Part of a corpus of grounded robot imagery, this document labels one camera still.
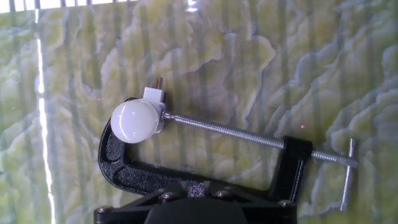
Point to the green marble pattern mat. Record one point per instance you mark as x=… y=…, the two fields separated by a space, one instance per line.
x=248 y=62

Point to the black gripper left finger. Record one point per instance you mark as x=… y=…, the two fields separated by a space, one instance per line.
x=130 y=208

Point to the black C-clamp with steel screw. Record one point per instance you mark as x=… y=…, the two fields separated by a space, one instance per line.
x=124 y=174

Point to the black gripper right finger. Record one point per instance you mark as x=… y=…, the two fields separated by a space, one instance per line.
x=267 y=208

